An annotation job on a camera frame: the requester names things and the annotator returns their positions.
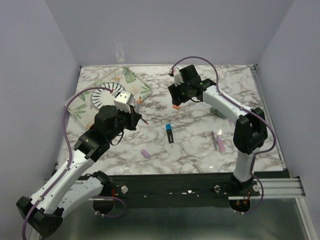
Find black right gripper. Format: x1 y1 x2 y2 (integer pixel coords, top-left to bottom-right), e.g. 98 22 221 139
167 80 192 107

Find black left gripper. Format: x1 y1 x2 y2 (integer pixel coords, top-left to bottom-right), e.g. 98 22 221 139
107 104 142 142

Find blue black highlighter pen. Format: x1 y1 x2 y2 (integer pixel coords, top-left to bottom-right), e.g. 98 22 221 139
166 129 174 144

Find purple pen cap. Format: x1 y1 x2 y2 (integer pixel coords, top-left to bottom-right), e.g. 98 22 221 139
141 149 150 158

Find grey pen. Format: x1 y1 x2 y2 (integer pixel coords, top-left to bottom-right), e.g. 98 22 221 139
211 131 219 150

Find pink highlighter pen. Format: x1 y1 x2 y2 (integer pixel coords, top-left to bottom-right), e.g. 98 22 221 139
216 135 226 155

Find orange clear marker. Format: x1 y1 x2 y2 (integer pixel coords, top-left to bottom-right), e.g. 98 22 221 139
134 97 142 113

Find blue pen cap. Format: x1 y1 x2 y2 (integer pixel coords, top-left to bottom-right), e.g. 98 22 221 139
165 123 172 132

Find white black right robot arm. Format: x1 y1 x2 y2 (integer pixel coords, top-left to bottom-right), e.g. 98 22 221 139
168 65 268 196

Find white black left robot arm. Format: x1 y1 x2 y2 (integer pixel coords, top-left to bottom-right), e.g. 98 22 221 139
16 105 142 239

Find green ceramic cup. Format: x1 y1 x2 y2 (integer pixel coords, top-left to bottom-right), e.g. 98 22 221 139
210 106 226 119

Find blue striped white plate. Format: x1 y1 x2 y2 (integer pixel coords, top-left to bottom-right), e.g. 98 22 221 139
91 82 125 109

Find floral rectangular tray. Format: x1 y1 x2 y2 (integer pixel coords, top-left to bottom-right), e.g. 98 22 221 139
68 66 152 129

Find clear champagne glass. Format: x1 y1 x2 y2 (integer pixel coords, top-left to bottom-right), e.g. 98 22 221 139
114 38 125 65

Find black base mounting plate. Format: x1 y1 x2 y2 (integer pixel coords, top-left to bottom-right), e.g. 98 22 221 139
92 171 260 208

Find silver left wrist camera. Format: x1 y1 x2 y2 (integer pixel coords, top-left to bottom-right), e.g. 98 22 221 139
113 90 134 113

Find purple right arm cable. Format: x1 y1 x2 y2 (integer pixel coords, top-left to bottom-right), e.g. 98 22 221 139
171 56 277 216

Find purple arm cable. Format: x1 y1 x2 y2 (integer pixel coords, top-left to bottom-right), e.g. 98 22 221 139
21 87 127 240
171 56 277 216

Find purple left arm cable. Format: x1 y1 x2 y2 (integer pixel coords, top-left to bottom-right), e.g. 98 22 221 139
21 87 127 240

